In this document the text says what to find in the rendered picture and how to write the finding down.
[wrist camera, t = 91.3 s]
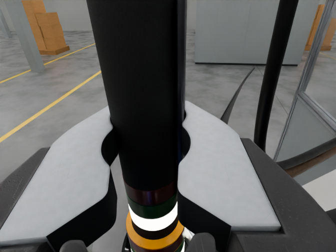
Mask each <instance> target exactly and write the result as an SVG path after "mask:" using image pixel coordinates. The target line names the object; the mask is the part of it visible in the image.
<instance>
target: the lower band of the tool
mask: <svg viewBox="0 0 336 252"><path fill-rule="evenodd" d="M126 229H127V233H128V235H129V237H130V238H131V240H132V241H133V242H134V243H135V244H136V245H138V246H140V247H141V248H144V249H148V250H159V249H163V248H166V247H168V246H170V245H171V244H173V243H174V242H175V241H176V240H177V239H178V238H179V236H180V235H181V233H182V231H183V229H184V226H183V225H182V224H181V223H180V222H179V221H178V223H177V226H176V228H175V229H174V231H173V232H172V233H171V234H169V235H168V236H166V237H164V238H161V239H157V240H151V239H146V238H143V237H141V236H140V235H138V234H137V233H136V232H135V230H134V228H133V226H132V217H131V213H130V211H129V212H128V215H127V218H126Z"/></svg>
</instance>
